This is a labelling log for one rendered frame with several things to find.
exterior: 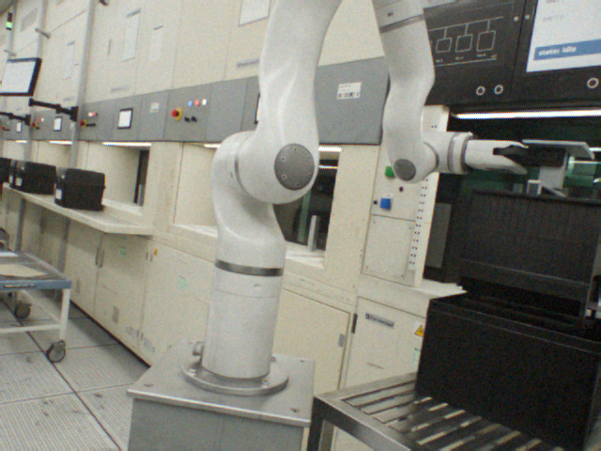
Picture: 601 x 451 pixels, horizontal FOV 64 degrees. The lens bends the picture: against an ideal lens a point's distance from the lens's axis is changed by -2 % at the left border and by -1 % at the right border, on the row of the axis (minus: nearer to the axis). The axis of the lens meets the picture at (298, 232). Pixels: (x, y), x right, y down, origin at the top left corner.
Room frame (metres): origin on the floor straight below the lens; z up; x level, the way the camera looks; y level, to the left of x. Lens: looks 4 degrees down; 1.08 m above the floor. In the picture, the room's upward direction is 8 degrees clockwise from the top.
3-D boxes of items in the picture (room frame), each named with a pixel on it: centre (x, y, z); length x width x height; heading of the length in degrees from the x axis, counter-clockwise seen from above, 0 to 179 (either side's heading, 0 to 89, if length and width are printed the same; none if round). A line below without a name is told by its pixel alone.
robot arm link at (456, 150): (0.99, -0.31, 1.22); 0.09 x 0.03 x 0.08; 142
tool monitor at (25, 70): (3.50, 1.97, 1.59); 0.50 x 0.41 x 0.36; 132
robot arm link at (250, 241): (0.85, 0.09, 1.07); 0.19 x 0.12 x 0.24; 33
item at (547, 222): (0.88, -0.44, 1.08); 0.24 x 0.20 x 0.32; 142
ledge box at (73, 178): (3.23, 1.51, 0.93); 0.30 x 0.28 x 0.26; 39
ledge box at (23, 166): (4.11, 2.31, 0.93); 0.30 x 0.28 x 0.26; 45
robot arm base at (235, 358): (0.83, 0.08, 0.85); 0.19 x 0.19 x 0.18
